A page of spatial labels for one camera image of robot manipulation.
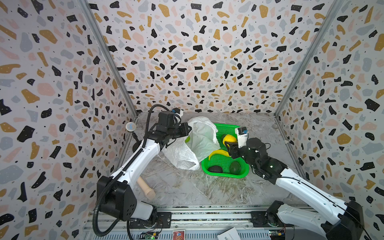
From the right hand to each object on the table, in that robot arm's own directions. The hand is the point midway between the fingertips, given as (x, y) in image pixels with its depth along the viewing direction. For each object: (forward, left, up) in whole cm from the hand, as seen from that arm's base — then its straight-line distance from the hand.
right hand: (228, 139), depth 74 cm
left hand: (+7, +18, +2) cm, 20 cm away
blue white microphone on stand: (+6, +50, +1) cm, 50 cm away
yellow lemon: (0, 0, +1) cm, 1 cm away
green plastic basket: (-2, 0, -26) cm, 27 cm away
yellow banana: (+2, +2, -16) cm, 16 cm away
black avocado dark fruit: (-6, +5, -23) cm, 25 cm away
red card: (-38, +23, -23) cm, 50 cm away
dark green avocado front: (-6, -6, -20) cm, 22 cm away
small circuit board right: (-36, -23, -26) cm, 50 cm away
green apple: (+16, +23, -23) cm, 37 cm away
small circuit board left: (-38, +36, -25) cm, 58 cm away
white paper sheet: (-37, -1, -20) cm, 43 cm away
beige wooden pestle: (-20, +40, -22) cm, 50 cm away
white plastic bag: (+10, +14, -18) cm, 25 cm away
